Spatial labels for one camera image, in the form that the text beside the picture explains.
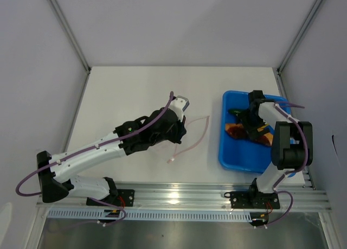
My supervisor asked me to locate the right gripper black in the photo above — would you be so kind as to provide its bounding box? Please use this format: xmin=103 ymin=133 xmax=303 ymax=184
xmin=235 ymin=108 xmax=269 ymax=141

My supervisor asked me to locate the green cucumber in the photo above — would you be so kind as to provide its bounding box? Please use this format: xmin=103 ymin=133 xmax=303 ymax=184
xmin=228 ymin=108 xmax=243 ymax=116

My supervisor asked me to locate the red orange steak slice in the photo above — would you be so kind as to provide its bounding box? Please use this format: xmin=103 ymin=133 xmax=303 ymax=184
xmin=224 ymin=123 xmax=273 ymax=147

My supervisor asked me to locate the clear pink zip top bag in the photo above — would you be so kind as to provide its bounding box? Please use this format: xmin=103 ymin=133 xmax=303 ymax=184
xmin=167 ymin=116 xmax=210 ymax=164

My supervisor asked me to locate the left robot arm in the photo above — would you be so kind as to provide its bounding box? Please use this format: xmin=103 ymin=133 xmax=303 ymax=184
xmin=37 ymin=108 xmax=187 ymax=206

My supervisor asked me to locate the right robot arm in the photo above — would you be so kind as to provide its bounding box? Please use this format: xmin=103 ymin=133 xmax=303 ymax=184
xmin=237 ymin=90 xmax=313 ymax=208

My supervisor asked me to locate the blue plastic tray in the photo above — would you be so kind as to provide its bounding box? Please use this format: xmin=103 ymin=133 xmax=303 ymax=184
xmin=219 ymin=91 xmax=291 ymax=173

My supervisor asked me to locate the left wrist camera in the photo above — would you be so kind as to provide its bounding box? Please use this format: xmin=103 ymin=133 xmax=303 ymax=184
xmin=171 ymin=95 xmax=190 ymax=117

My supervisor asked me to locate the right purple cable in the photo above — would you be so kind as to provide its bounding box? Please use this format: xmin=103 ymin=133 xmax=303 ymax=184
xmin=273 ymin=101 xmax=310 ymax=191

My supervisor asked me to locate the purple cable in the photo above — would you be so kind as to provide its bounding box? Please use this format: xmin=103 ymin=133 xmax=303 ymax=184
xmin=15 ymin=91 xmax=175 ymax=197
xmin=273 ymin=101 xmax=310 ymax=191

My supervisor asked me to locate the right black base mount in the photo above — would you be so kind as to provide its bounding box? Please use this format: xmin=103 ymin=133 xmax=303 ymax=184
xmin=223 ymin=191 xmax=280 ymax=209

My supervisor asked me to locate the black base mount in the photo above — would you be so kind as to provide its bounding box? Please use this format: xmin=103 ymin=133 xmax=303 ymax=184
xmin=223 ymin=191 xmax=280 ymax=209
xmin=101 ymin=189 xmax=135 ymax=207

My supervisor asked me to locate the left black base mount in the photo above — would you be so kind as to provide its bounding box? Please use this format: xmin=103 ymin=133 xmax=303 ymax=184
xmin=101 ymin=189 xmax=135 ymax=207

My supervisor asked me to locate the aluminium rail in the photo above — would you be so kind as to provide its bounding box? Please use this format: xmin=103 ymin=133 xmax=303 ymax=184
xmin=36 ymin=170 xmax=331 ymax=212

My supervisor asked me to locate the white slotted cable duct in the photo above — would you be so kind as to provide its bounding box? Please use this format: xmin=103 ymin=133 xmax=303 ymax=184
xmin=47 ymin=208 xmax=252 ymax=222

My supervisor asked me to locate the right aluminium frame post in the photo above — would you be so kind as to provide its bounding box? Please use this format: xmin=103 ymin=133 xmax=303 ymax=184
xmin=277 ymin=0 xmax=326 ymax=76

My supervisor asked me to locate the aluminium frame post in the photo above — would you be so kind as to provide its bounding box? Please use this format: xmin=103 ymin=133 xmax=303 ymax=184
xmin=277 ymin=0 xmax=326 ymax=76
xmin=47 ymin=0 xmax=91 ymax=74

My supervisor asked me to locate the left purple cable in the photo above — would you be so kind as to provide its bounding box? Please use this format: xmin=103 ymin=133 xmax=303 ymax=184
xmin=15 ymin=91 xmax=175 ymax=197

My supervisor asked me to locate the left aluminium frame post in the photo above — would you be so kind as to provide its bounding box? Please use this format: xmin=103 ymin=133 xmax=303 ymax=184
xmin=47 ymin=0 xmax=91 ymax=74

